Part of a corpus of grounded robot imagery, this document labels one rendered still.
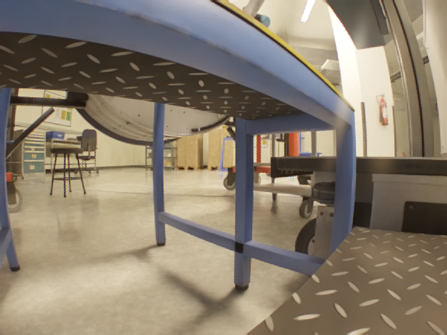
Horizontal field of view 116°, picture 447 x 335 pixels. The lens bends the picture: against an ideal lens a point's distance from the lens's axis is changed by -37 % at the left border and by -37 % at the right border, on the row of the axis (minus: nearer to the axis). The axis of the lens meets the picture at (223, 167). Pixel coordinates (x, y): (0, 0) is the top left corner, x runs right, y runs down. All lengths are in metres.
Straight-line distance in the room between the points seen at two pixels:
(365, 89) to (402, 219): 3.67
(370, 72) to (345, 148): 3.86
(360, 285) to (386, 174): 0.24
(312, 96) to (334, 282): 0.17
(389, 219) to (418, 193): 0.07
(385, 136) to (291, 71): 3.90
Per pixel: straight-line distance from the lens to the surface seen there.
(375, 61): 4.39
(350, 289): 0.21
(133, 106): 1.18
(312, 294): 0.20
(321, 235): 0.54
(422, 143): 0.60
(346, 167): 0.37
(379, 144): 3.95
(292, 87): 0.17
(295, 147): 1.99
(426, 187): 0.42
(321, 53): 7.25
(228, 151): 7.54
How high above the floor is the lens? 0.31
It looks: 2 degrees down
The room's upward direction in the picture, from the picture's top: straight up
